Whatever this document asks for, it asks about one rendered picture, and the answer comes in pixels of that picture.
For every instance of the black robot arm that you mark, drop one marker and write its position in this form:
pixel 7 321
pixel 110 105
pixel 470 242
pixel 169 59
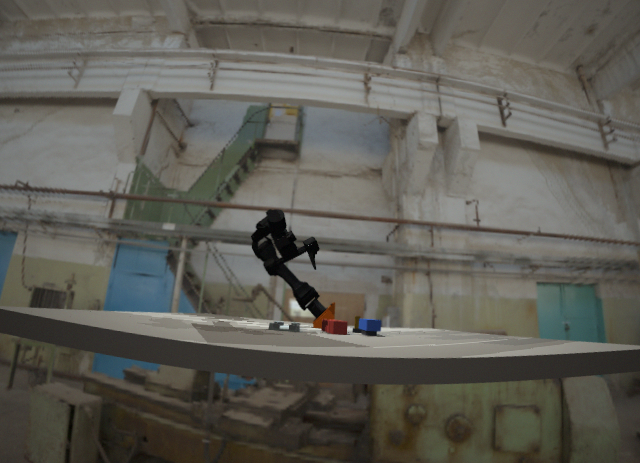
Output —
pixel 275 225

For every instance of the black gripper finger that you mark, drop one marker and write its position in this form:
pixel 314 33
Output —
pixel 311 250
pixel 277 271

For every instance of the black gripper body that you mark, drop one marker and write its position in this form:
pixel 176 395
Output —
pixel 290 254

